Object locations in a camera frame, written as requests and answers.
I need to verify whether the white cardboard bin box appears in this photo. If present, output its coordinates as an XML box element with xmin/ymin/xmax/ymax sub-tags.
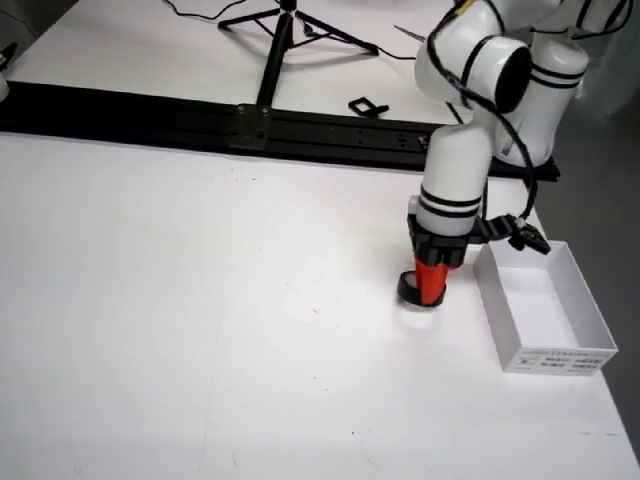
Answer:
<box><xmin>472</xmin><ymin>240</ymin><xmax>620</xmax><ymax>376</ymax></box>

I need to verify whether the black aluminium profile rail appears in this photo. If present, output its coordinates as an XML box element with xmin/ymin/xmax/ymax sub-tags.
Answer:
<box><xmin>0</xmin><ymin>81</ymin><xmax>562</xmax><ymax>184</ymax></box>

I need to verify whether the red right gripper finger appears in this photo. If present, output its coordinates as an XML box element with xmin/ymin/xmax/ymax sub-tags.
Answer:
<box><xmin>418</xmin><ymin>255</ymin><xmax>449</xmax><ymax>306</ymax></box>

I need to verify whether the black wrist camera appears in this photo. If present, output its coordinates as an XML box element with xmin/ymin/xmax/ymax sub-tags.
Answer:
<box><xmin>508</xmin><ymin>219</ymin><xmax>553</xmax><ymax>257</ymax></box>

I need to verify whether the small black plastic clip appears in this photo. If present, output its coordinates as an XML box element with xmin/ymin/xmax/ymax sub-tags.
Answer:
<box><xmin>347</xmin><ymin>96</ymin><xmax>391</xmax><ymax>118</ymax></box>

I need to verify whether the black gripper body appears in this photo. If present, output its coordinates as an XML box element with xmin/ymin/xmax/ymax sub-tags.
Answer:
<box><xmin>406</xmin><ymin>212</ymin><xmax>474</xmax><ymax>270</ymax></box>

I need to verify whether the white six-joint robot arm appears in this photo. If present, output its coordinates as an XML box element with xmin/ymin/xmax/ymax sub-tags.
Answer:
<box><xmin>408</xmin><ymin>0</ymin><xmax>635</xmax><ymax>237</ymax></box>

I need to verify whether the black bracket plate with screws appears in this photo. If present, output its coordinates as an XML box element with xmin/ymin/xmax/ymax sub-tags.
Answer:
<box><xmin>229</xmin><ymin>103</ymin><xmax>274</xmax><ymax>151</ymax></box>

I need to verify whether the black tripod stand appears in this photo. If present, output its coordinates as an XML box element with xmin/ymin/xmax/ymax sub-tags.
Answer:
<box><xmin>218</xmin><ymin>0</ymin><xmax>379</xmax><ymax>109</ymax></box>

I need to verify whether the black cable along robot arm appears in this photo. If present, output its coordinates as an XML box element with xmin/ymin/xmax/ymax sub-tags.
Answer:
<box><xmin>427</xmin><ymin>0</ymin><xmax>541</xmax><ymax>224</ymax></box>

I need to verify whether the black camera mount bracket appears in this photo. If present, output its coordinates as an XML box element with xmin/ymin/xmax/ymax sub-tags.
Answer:
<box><xmin>468</xmin><ymin>213</ymin><xmax>525</xmax><ymax>247</ymax></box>

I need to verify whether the black tape roll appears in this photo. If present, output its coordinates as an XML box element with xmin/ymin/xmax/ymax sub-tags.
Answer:
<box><xmin>397</xmin><ymin>270</ymin><xmax>447</xmax><ymax>308</ymax></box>

